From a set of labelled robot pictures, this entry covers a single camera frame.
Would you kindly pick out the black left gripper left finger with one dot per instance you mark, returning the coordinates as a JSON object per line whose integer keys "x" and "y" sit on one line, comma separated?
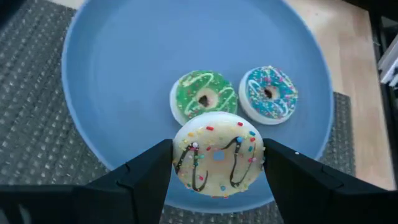
{"x": 146, "y": 180}

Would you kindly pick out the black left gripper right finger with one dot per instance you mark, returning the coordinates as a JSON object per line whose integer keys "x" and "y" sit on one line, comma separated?
{"x": 298, "y": 186}

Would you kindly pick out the small white chocolate-drizzled donut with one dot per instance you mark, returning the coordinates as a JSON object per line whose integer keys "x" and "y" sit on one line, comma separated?
{"x": 217, "y": 133}

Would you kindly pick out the small blue sprinkled donut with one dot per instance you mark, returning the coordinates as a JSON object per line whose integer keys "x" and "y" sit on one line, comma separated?
{"x": 280, "y": 102}

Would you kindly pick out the small green iced donut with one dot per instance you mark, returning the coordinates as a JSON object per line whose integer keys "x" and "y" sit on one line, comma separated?
{"x": 189, "y": 102}

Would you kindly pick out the blue round plate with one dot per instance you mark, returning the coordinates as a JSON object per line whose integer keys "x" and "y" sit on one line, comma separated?
{"x": 140, "y": 62}

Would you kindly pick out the grey woven placemat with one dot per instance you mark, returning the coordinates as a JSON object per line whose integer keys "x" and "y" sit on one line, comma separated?
{"x": 37, "y": 124}

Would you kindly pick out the white aluminium bracket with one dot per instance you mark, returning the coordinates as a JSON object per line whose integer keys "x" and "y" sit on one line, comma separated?
{"x": 390, "y": 68}

